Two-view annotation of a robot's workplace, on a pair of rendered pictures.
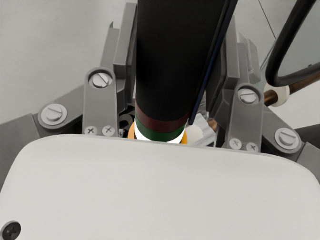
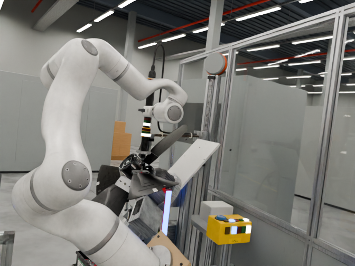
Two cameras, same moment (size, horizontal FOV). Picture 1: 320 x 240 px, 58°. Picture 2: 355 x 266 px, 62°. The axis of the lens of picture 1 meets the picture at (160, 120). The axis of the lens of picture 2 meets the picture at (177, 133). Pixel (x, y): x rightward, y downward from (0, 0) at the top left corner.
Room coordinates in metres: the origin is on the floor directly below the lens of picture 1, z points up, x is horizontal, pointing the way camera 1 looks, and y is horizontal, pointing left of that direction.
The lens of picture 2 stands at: (-1.31, 0.38, 1.46)
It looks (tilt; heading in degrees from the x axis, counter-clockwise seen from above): 2 degrees down; 339
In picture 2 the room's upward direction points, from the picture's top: 7 degrees clockwise
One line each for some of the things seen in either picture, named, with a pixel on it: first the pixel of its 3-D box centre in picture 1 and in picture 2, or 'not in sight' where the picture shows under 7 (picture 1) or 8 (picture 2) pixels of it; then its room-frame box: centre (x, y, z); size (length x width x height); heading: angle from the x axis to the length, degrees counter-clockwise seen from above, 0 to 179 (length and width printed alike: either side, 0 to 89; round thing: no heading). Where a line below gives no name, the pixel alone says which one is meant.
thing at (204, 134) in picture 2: not in sight; (201, 136); (0.49, -0.49, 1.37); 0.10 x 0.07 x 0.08; 128
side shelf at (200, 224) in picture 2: not in sight; (215, 226); (0.25, -0.54, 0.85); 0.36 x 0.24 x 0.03; 3
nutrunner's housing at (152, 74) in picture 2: not in sight; (148, 112); (0.10, 0.00, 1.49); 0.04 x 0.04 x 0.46
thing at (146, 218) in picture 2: not in sight; (146, 216); (0.05, -0.03, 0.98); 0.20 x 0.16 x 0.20; 93
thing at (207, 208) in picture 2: not in sight; (214, 211); (0.32, -0.57, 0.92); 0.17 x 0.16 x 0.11; 93
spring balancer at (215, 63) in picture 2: not in sight; (215, 64); (0.55, -0.56, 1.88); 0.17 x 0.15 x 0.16; 3
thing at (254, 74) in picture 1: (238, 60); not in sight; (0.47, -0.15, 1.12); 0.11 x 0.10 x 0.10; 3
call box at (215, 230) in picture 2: not in sight; (228, 230); (-0.24, -0.32, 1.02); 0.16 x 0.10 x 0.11; 93
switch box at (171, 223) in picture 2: not in sight; (174, 239); (0.34, -0.32, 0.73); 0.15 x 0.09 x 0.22; 93
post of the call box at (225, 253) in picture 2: not in sight; (225, 253); (-0.24, -0.32, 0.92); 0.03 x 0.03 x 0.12; 3
